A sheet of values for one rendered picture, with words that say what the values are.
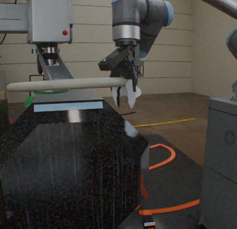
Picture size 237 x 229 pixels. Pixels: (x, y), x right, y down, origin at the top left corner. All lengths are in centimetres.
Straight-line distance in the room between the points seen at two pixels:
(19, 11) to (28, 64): 455
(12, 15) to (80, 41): 477
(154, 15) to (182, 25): 729
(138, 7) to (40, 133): 70
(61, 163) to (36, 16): 82
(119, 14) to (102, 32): 618
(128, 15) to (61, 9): 78
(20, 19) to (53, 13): 67
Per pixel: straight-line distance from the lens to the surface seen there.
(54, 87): 71
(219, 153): 150
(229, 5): 144
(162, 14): 87
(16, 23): 214
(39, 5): 151
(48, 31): 149
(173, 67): 791
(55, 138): 118
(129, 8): 80
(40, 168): 123
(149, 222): 170
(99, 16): 701
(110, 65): 72
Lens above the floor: 107
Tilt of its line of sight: 12 degrees down
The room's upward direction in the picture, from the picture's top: straight up
